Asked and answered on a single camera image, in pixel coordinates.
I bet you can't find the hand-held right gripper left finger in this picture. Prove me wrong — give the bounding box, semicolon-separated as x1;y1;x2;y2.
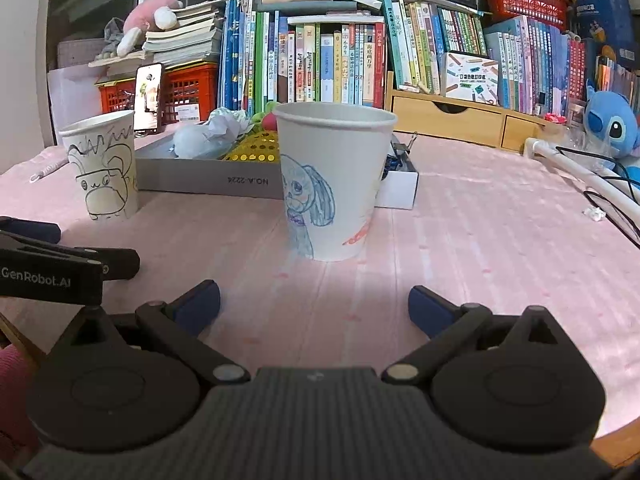
65;280;251;386

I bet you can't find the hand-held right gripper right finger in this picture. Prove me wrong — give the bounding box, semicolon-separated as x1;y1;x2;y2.
381;285;576;386

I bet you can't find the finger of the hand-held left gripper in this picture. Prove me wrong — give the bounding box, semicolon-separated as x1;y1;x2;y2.
0;234;141;281
0;216;62;245

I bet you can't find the grey cardboard box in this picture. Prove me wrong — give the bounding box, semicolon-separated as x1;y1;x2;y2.
134;130;420;210

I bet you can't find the white fluffy plush ball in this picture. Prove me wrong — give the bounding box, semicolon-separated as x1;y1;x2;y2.
172;122;236;160

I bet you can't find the gold sequin bow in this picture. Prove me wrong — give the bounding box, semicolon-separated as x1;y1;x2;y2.
217;130;281;163

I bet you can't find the person's left forearm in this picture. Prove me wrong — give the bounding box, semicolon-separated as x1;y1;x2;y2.
0;345;41;461

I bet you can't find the pink tablecloth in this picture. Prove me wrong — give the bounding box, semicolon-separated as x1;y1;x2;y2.
0;132;640;441

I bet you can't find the paper cup with black drawing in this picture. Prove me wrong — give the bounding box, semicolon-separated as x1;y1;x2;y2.
58;110;140;222

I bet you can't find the white translucent board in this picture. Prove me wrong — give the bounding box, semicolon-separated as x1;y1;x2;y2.
47;66;103;147

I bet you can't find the paper cup with blue drawing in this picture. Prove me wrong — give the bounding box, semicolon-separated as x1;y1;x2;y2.
271;101;398;262

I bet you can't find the black binder clip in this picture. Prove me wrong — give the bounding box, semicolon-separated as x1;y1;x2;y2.
392;131;420;158

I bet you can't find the smartphone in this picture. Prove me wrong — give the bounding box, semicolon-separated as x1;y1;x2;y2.
134;62;166;135

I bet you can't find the red plastic crate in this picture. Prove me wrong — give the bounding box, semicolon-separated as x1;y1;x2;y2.
97;62;221;126

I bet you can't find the wooden drawer organizer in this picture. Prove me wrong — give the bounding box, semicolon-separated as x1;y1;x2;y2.
385;71;566;153

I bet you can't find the white bent tube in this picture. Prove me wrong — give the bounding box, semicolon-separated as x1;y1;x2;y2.
524;137;640;231

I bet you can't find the grey plush toy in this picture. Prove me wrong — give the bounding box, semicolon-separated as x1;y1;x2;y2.
102;17;126;58

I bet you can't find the white printed carton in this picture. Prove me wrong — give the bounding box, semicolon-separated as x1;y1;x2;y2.
440;51;501;106

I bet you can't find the stack of lying books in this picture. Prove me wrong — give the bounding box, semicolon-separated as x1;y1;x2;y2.
90;0;228;78

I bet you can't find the pink plush toy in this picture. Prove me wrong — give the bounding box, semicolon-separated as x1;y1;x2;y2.
117;0;183;58

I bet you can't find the blue plush toy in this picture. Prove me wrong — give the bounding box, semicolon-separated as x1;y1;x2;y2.
582;77;640;183

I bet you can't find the row of tall colourful books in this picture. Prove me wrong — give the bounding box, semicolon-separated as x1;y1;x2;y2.
217;0;388;116

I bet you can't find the row of green spined books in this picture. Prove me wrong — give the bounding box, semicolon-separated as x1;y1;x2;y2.
377;0;488;96

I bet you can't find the red plastic basket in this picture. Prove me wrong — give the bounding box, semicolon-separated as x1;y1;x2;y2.
485;0;571;26

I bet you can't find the dark blue cartoon box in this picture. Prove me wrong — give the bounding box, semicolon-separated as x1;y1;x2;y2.
570;0;636;63

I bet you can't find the grey cord lanyard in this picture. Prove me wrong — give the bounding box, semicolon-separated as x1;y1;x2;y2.
29;157;68;183

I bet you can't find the black cable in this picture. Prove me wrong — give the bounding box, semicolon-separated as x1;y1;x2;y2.
555;145;640;248

